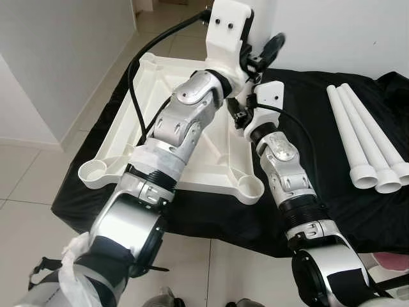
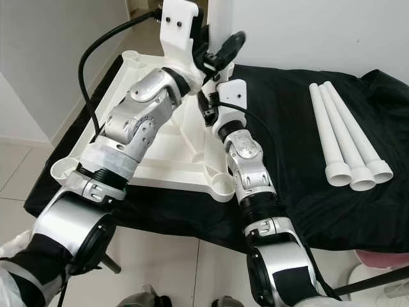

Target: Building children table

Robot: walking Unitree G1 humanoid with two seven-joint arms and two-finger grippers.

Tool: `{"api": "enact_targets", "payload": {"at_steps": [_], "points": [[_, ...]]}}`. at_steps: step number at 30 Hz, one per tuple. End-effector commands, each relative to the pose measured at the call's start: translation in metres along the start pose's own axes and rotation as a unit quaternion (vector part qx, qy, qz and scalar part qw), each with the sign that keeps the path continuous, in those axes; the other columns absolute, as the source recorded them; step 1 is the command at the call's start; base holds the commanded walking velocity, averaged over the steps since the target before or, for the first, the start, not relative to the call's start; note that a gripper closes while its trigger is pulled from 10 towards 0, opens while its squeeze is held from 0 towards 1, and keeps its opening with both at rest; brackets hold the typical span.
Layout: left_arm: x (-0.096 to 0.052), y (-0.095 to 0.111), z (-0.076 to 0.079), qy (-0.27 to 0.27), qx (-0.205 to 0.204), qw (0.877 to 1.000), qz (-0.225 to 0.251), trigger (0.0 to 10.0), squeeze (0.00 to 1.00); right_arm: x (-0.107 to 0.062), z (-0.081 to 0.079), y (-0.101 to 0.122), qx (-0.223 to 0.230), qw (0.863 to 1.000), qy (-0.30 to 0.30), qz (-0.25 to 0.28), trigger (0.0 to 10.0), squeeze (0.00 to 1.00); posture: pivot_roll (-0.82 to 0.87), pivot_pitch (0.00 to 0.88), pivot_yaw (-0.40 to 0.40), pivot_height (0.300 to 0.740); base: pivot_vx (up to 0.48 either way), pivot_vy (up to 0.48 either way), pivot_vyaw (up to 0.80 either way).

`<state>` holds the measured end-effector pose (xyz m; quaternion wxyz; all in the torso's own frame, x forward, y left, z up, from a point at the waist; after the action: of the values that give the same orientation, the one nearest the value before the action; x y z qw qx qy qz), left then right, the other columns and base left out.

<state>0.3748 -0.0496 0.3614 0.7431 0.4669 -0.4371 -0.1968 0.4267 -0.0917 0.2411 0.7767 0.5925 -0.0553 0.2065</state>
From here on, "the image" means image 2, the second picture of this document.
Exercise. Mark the grey robot leg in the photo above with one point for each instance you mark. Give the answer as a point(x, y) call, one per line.
point(147, 298)
point(222, 302)

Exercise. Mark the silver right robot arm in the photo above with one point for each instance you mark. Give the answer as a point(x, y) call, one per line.
point(249, 166)

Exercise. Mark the grey robot right leg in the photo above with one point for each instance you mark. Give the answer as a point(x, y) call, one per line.
point(222, 302)

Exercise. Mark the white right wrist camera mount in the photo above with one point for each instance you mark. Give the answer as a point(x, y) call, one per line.
point(233, 93)

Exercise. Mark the black fabric table cover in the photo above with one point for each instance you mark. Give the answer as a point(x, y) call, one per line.
point(326, 217)

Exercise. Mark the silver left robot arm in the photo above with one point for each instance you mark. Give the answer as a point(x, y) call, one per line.
point(147, 115)

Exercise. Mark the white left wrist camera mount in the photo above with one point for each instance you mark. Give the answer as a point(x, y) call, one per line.
point(182, 25)

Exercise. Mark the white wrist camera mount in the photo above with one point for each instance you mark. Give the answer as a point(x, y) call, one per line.
point(182, 25)
point(233, 93)

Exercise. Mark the white plastic children table top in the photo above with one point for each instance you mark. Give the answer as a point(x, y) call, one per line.
point(192, 160)

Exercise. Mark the grey robot left leg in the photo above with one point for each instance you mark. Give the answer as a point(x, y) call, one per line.
point(147, 298)

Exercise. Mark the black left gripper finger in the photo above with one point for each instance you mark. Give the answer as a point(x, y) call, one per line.
point(234, 46)

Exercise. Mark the pink plastic stool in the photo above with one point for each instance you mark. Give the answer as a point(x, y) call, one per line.
point(383, 259)

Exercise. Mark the white plastic table leg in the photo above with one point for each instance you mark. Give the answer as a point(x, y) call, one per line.
point(353, 125)
point(346, 144)
point(326, 134)

